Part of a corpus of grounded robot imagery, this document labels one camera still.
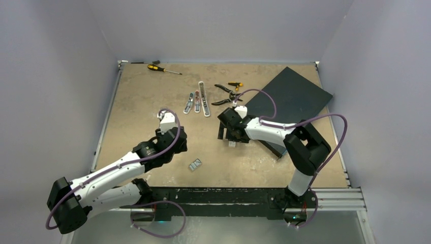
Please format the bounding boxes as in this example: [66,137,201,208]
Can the silver stapler magazine tray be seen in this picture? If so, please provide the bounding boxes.
[183,93,195,114]

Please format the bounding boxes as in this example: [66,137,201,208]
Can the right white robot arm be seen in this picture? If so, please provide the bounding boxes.
[218,106,331,207]

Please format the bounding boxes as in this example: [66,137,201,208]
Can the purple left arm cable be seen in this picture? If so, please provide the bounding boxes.
[45,108,182,231]

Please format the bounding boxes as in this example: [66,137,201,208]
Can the black handled pliers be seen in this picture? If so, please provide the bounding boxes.
[211,84,244,106]

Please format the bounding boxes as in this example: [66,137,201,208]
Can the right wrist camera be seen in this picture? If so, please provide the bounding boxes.
[233,105,248,119]

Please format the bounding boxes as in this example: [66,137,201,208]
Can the aluminium frame rail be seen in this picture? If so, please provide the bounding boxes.
[283,188,366,213]

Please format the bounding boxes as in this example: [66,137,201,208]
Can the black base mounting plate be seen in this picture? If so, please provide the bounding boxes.
[138,187,316,221]

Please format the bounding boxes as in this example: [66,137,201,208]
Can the red silver stapler insert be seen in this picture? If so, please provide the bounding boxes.
[194,90,201,113]

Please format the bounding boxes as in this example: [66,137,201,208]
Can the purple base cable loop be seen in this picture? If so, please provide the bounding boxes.
[130,200,188,239]

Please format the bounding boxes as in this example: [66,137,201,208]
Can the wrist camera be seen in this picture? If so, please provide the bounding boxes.
[158,111,177,133]
[233,105,248,119]

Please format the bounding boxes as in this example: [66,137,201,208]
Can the black flat box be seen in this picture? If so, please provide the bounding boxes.
[245,67,333,159]

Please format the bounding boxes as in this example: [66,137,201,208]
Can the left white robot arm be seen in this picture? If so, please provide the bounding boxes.
[45,126,187,234]

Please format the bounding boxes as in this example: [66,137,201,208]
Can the small yellow black screwdriver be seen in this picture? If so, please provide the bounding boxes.
[227,82,243,92]

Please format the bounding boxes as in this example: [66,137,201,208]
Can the silver staple strip block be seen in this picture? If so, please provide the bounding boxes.
[189,159,202,171]

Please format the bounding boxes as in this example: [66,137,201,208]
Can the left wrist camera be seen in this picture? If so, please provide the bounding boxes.
[158,111,177,133]

